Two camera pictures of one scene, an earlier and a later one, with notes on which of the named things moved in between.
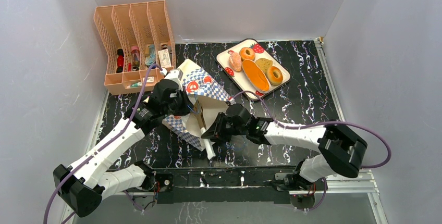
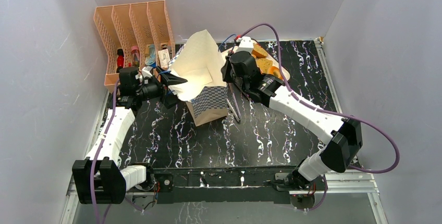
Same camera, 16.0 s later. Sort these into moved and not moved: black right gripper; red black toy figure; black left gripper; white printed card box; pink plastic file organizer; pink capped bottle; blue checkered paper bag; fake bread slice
Moved: black right gripper; blue checkered paper bag; black left gripper
Not moved: fake bread slice; pink plastic file organizer; pink capped bottle; red black toy figure; white printed card box
